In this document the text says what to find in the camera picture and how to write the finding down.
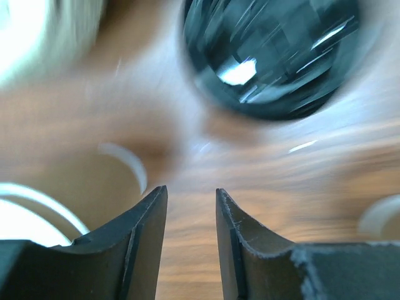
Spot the single brown paper cup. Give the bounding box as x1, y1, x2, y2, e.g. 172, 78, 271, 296
357, 194, 399, 241

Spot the black lid stack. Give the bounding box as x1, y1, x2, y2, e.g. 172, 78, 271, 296
182, 1, 361, 121

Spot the cardboard cup carrier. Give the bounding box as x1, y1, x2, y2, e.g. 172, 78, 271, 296
1, 1, 107, 89

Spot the brown paper cup stack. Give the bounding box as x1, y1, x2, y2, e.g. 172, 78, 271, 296
1, 142, 148, 247

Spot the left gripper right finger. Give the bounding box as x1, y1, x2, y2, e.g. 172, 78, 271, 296
216, 189, 399, 299

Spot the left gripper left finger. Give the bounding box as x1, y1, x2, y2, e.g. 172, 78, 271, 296
1, 186, 168, 299

